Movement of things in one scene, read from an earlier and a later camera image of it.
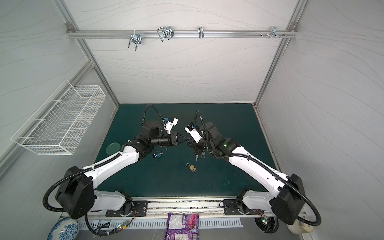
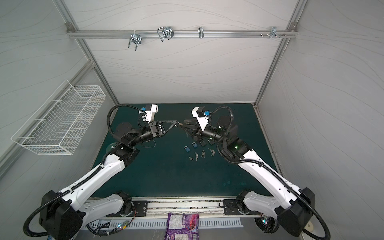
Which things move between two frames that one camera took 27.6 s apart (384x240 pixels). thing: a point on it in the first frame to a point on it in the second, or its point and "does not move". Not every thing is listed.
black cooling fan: x=268 y=224 does not move
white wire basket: x=59 y=125 does not move
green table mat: x=181 y=169 does not move
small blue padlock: x=158 y=155 to x=187 y=149
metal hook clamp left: x=136 y=39 does not move
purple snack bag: x=182 y=226 does not move
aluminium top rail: x=97 y=33 does not move
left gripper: x=173 y=139 to x=156 y=130
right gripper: x=195 y=142 to x=197 y=130
